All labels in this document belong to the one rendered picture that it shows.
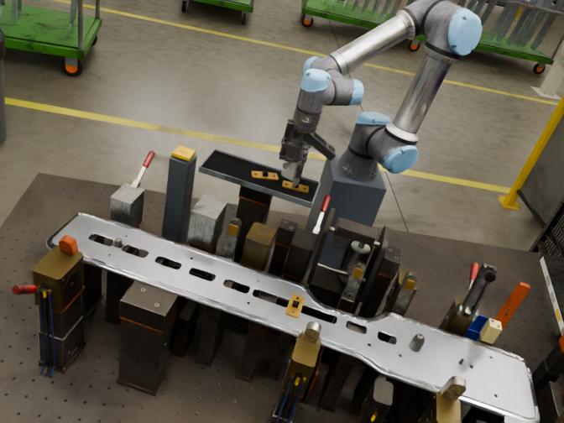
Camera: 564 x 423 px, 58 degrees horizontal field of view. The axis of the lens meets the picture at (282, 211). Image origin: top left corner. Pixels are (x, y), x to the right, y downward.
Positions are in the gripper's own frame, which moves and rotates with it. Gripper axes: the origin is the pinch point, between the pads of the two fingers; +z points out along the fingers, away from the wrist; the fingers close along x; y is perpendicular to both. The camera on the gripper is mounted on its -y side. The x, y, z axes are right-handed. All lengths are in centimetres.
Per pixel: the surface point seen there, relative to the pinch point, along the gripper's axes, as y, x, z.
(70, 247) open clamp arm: 54, 41, 9
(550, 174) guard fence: -202, -216, 72
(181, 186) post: 35.7, -2.4, 12.7
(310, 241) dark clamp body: -7.7, 15.1, 9.8
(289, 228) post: -0.7, 14.0, 7.7
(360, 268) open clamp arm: -22.2, 24.2, 8.7
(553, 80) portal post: -360, -595, 96
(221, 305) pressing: 13.8, 40.5, 18.0
